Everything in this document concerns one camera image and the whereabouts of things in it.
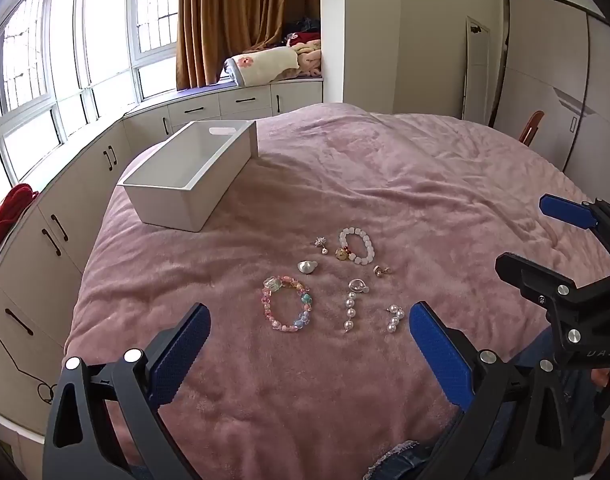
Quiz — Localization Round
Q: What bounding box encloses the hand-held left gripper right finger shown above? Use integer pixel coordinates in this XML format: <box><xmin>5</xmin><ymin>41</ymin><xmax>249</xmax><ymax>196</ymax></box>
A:
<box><xmin>409</xmin><ymin>301</ymin><xmax>576</xmax><ymax>480</ymax></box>

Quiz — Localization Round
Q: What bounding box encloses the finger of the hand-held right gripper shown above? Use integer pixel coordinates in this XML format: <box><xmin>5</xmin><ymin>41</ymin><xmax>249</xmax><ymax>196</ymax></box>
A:
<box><xmin>540</xmin><ymin>194</ymin><xmax>610</xmax><ymax>271</ymax></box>
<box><xmin>495</xmin><ymin>252</ymin><xmax>610</xmax><ymax>311</ymax></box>

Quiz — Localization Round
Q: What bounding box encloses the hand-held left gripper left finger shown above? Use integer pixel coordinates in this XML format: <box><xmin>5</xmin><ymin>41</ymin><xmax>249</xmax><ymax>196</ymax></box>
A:
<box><xmin>42</xmin><ymin>302</ymin><xmax>212</xmax><ymax>480</ymax></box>

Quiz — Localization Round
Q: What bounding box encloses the pearl drop earring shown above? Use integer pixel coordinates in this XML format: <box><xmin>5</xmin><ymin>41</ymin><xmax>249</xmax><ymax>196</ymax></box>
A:
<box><xmin>342</xmin><ymin>294</ymin><xmax>358</xmax><ymax>333</ymax></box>

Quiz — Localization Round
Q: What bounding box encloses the colourful bead bracelet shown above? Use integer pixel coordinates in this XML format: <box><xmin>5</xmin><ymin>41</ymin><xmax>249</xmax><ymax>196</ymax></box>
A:
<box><xmin>261</xmin><ymin>275</ymin><xmax>313</xmax><ymax>333</ymax></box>

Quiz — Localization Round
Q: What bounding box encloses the white bead bracelet gold charm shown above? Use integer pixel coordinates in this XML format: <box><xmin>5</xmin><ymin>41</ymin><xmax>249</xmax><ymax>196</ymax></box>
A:
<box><xmin>335</xmin><ymin>228</ymin><xmax>374</xmax><ymax>266</ymax></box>

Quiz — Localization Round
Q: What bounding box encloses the white storage box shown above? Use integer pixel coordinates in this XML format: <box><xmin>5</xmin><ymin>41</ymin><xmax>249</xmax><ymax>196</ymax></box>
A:
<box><xmin>116</xmin><ymin>120</ymin><xmax>258</xmax><ymax>233</ymax></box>

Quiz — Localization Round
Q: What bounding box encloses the wooden chair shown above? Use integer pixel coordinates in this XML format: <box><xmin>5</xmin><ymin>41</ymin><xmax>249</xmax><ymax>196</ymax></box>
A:
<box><xmin>518</xmin><ymin>110</ymin><xmax>546</xmax><ymax>147</ymax></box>

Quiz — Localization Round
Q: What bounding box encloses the white wardrobe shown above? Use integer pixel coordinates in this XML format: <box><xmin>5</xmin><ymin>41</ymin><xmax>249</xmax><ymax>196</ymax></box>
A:
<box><xmin>490</xmin><ymin>0</ymin><xmax>610</xmax><ymax>196</ymax></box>

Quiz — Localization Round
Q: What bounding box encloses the leaning white panel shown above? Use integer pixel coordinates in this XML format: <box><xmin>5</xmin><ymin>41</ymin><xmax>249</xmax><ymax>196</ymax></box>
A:
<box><xmin>462</xmin><ymin>15</ymin><xmax>492</xmax><ymax>122</ymax></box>

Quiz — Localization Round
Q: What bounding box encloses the white built-in cabinet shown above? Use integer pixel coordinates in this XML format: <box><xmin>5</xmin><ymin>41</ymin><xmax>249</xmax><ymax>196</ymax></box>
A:
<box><xmin>0</xmin><ymin>79</ymin><xmax>324</xmax><ymax>461</ymax></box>

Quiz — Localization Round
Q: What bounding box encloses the pink fleece blanket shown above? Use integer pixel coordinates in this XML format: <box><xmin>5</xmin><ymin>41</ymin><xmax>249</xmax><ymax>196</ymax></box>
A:
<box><xmin>62</xmin><ymin>102</ymin><xmax>610</xmax><ymax>480</ymax></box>

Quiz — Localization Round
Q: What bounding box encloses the red knitted cloth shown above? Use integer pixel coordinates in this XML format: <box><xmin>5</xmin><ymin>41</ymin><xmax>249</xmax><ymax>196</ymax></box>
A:
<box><xmin>0</xmin><ymin>183</ymin><xmax>40</xmax><ymax>271</ymax></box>

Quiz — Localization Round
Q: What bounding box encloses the crumpled pink blanket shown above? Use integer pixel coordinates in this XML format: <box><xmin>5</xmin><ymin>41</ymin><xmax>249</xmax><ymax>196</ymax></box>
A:
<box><xmin>291</xmin><ymin>40</ymin><xmax>324</xmax><ymax>79</ymax></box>

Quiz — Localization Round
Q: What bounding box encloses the folded floral cream blanket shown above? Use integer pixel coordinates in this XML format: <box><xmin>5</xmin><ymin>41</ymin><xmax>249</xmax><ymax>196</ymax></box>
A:
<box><xmin>224</xmin><ymin>46</ymin><xmax>300</xmax><ymax>87</ymax></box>

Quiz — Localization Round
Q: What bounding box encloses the pile of dark red clothes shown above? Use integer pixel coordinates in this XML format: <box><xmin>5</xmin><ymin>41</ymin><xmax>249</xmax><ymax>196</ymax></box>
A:
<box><xmin>285</xmin><ymin>19</ymin><xmax>322</xmax><ymax>46</ymax></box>

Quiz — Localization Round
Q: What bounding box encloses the white framed window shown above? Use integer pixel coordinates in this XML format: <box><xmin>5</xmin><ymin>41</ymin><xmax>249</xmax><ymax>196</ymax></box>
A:
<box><xmin>0</xmin><ymin>0</ymin><xmax>182</xmax><ymax>196</ymax></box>

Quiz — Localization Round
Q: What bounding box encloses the brown curtain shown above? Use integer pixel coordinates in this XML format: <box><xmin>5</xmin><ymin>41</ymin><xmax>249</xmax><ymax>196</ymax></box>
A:
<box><xmin>176</xmin><ymin>0</ymin><xmax>322</xmax><ymax>90</ymax></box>

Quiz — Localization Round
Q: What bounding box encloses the black cable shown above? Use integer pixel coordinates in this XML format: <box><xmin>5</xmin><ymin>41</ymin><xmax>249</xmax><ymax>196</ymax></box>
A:
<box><xmin>0</xmin><ymin>327</ymin><xmax>58</xmax><ymax>406</ymax></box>

